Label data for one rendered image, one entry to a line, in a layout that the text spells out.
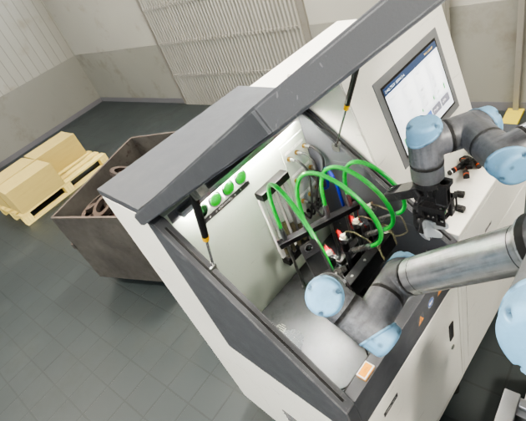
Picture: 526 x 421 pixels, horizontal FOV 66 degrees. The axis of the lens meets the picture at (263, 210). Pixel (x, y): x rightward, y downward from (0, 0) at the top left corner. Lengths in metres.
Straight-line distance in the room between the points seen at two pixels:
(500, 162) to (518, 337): 0.42
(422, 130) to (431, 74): 0.88
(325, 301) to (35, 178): 4.81
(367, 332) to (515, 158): 0.42
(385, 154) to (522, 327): 1.09
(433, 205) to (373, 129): 0.50
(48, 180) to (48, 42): 3.42
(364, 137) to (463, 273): 0.80
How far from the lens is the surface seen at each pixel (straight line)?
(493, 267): 0.71
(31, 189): 5.39
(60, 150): 5.92
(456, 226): 1.56
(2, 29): 8.05
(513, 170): 0.88
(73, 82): 8.36
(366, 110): 1.46
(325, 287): 0.79
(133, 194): 1.29
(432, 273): 0.78
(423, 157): 0.97
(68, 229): 3.27
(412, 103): 1.68
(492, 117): 1.00
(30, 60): 8.13
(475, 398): 2.29
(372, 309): 0.83
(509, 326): 0.53
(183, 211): 1.20
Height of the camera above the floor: 2.07
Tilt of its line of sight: 36 degrees down
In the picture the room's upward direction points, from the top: 23 degrees counter-clockwise
